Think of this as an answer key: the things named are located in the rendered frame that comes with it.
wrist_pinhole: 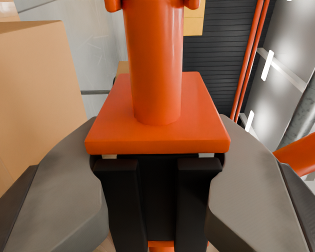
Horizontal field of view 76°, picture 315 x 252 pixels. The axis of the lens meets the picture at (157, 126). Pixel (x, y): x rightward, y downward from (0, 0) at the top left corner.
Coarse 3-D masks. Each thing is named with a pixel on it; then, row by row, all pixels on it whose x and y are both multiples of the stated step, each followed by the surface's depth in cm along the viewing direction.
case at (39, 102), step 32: (0, 32) 17; (32, 32) 21; (64, 32) 27; (0, 64) 16; (32, 64) 20; (64, 64) 27; (0, 96) 16; (32, 96) 20; (64, 96) 27; (0, 128) 16; (32, 128) 20; (64, 128) 27; (0, 160) 16; (32, 160) 20; (0, 192) 16
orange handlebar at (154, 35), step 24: (120, 0) 7; (144, 0) 6; (168, 0) 6; (192, 0) 6; (144, 24) 7; (168, 24) 7; (144, 48) 7; (168, 48) 7; (144, 72) 8; (168, 72) 8; (144, 96) 8; (168, 96) 8; (144, 120) 9; (168, 120) 9
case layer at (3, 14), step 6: (0, 0) 71; (6, 0) 74; (12, 0) 77; (0, 6) 71; (6, 6) 74; (12, 6) 77; (0, 12) 71; (6, 12) 74; (12, 12) 77; (0, 18) 71; (6, 18) 74; (12, 18) 77; (18, 18) 80
